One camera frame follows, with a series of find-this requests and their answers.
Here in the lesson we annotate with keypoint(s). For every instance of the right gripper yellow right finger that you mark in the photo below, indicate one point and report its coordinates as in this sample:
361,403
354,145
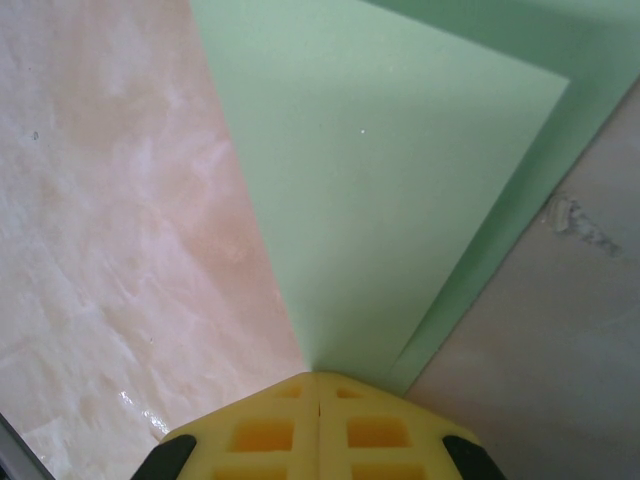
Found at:
375,435

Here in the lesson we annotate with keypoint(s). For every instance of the green paper sheet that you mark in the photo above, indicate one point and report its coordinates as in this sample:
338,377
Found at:
350,200

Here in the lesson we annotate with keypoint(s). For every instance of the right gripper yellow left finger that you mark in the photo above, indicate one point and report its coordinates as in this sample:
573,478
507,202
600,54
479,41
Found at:
265,435

